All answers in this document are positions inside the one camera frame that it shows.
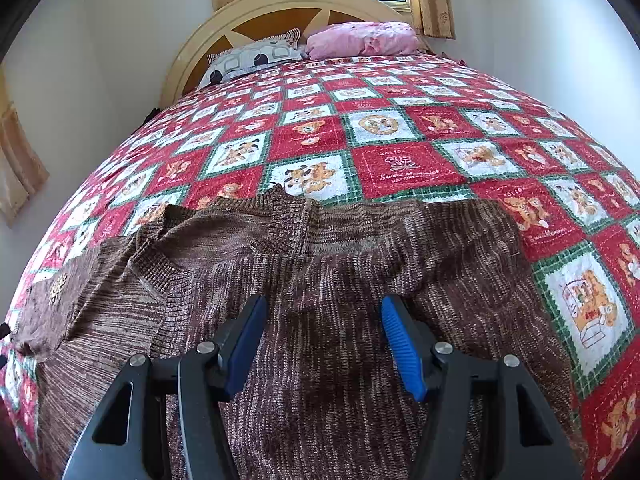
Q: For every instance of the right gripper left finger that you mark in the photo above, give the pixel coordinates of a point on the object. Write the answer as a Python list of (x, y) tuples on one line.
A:
[(127, 437)]

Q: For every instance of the brown knitted sweater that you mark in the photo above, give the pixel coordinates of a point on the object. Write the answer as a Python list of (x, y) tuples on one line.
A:
[(323, 399)]

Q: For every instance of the red patchwork bedspread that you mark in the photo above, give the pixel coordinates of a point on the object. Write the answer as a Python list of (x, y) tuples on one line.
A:
[(390, 128)]

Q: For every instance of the pink pillow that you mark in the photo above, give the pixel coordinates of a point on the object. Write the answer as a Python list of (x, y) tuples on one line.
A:
[(362, 39)]

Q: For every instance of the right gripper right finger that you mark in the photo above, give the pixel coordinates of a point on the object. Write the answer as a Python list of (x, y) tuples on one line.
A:
[(521, 437)]

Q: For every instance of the dark object beside bed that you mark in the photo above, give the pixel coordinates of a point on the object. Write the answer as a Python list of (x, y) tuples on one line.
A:
[(152, 114)]

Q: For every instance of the cream wooden headboard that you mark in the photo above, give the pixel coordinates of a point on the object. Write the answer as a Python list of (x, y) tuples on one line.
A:
[(244, 21)]

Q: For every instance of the side window curtain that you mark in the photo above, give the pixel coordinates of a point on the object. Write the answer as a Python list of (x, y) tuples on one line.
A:
[(22, 172)]

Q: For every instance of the grey patterned pillow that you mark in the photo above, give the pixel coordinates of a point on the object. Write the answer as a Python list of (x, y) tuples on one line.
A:
[(266, 51)]

